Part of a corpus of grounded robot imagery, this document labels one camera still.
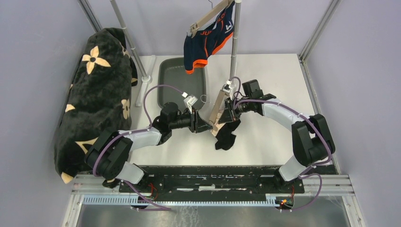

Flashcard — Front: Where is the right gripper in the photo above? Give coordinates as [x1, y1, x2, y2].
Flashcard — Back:
[218, 96, 252, 123]

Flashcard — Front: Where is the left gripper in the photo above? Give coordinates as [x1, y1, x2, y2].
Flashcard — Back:
[170, 106, 213, 134]

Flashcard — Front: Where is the wooden clip hanger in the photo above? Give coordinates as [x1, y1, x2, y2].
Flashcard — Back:
[200, 89, 229, 138]
[187, 0, 233, 37]

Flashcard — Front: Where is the black underwear white waistband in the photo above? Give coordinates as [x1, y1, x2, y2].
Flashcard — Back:
[215, 120, 241, 150]

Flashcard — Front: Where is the navy orange underwear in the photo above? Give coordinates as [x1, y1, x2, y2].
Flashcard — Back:
[183, 2, 235, 74]

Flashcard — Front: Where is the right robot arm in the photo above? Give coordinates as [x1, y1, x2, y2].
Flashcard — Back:
[209, 79, 335, 193]

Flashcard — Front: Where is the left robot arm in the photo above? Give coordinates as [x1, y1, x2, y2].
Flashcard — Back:
[84, 102, 213, 192]

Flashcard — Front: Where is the grey plastic basin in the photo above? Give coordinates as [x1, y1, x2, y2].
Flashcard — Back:
[157, 57, 206, 111]

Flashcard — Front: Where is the left metal rack pole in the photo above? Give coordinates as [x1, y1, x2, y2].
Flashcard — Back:
[110, 0, 150, 82]

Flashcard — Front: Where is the metal rack pole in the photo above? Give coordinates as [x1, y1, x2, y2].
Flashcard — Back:
[229, 0, 242, 80]
[110, 0, 150, 82]

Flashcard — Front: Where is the black floral plush blanket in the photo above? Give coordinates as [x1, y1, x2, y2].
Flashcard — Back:
[54, 28, 138, 183]

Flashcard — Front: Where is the right metal rack pole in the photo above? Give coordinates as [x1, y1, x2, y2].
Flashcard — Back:
[229, 0, 242, 80]

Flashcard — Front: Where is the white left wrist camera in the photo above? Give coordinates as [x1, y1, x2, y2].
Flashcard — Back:
[182, 92, 198, 113]

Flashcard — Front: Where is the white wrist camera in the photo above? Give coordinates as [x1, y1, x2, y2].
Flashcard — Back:
[222, 80, 236, 99]
[182, 92, 198, 113]

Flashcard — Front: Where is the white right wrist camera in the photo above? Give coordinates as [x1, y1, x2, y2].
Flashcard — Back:
[222, 80, 236, 99]

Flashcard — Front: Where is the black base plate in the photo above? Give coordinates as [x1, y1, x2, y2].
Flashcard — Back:
[134, 166, 305, 202]

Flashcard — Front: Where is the aluminium frame rail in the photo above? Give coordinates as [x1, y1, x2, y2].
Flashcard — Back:
[298, 0, 341, 63]

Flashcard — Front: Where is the grey cable duct strip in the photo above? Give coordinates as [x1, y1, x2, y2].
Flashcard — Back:
[83, 195, 279, 208]

